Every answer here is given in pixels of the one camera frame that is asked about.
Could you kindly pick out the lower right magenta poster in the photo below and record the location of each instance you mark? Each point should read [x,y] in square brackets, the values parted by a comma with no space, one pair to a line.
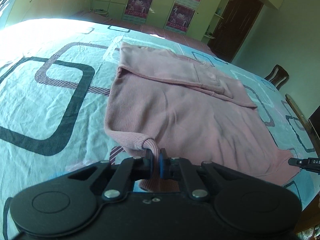
[179,19]

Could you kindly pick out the dark wooden chair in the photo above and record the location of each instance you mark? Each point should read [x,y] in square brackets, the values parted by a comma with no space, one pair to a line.
[278,76]

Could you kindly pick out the dark brown door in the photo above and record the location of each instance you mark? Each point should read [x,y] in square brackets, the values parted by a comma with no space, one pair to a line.
[237,19]

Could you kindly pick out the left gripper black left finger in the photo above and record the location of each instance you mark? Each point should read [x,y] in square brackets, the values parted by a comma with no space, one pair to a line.
[113,182]

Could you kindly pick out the corner shelf unit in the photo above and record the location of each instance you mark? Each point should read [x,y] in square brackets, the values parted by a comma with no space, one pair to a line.
[218,16]

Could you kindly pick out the cream arched headboard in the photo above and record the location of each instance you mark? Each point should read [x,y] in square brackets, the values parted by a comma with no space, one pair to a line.
[21,10]

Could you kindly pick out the pale green wardrobe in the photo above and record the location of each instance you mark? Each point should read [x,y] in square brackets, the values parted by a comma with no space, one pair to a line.
[160,10]

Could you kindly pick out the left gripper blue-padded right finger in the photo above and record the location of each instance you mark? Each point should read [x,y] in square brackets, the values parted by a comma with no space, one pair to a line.
[198,182]

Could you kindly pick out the light blue patterned bedsheet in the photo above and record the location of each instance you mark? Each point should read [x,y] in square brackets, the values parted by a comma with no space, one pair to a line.
[56,76]

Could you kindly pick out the stack of items by headboard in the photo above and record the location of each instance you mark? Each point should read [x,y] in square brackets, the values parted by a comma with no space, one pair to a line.
[100,12]

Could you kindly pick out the lower left magenta poster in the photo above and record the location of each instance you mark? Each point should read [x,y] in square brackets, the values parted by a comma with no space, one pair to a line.
[137,8]

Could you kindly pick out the wooden bed footboard rail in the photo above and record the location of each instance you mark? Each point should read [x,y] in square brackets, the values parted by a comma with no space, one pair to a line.
[306,123]

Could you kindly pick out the pink plaid far bedsheet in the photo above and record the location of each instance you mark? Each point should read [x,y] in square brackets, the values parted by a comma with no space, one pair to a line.
[148,29]

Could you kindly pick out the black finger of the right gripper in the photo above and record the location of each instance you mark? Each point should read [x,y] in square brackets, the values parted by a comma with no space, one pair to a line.
[295,162]

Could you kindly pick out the pink knit sweater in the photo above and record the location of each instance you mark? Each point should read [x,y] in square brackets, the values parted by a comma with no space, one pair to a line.
[161,100]

